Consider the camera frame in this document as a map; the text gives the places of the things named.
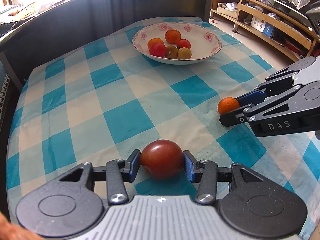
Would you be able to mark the blue white checkered tablecloth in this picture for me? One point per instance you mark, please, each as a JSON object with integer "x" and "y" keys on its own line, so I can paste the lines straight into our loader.
{"x": 112, "y": 105}

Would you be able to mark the white storage box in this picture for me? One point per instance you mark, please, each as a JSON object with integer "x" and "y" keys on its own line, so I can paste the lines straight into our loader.
{"x": 226, "y": 7}

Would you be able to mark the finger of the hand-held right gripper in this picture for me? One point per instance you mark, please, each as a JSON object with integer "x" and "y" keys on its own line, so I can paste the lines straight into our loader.
{"x": 252, "y": 96}
{"x": 232, "y": 118}

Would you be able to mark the red cherry tomato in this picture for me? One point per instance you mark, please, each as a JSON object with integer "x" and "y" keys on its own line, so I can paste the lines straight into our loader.
{"x": 184, "y": 43}

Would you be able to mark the dark curved wooden board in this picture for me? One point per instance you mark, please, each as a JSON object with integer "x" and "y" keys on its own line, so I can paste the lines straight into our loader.
{"x": 100, "y": 17}

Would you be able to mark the dark red plum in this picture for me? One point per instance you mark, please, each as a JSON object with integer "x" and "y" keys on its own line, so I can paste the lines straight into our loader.
{"x": 161, "y": 162}

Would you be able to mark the brown-green kiwi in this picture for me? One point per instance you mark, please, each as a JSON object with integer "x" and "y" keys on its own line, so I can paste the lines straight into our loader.
{"x": 171, "y": 52}
{"x": 185, "y": 53}

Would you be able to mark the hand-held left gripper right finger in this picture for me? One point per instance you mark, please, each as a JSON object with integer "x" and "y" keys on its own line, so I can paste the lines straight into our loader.
{"x": 188, "y": 166}

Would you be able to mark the woven basket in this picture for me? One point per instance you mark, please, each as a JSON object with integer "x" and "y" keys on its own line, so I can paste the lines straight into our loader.
{"x": 27, "y": 7}

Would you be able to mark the small orange mandarin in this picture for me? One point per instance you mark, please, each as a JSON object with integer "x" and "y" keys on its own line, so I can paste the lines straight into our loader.
{"x": 172, "y": 36}

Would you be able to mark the blue white box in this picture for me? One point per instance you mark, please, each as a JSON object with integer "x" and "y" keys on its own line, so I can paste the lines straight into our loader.
{"x": 262, "y": 25}

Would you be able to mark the person's left hand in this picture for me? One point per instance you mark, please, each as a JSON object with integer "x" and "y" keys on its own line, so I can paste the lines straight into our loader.
{"x": 10, "y": 231}

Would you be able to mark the low wooden shelf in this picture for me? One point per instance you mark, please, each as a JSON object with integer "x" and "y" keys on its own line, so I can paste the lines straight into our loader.
{"x": 282, "y": 30}

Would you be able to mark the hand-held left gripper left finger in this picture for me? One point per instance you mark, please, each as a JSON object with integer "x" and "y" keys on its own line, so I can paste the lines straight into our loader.
{"x": 135, "y": 166}

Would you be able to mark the white floral rimmed bowl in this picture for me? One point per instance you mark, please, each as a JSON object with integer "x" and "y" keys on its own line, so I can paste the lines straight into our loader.
{"x": 202, "y": 47}

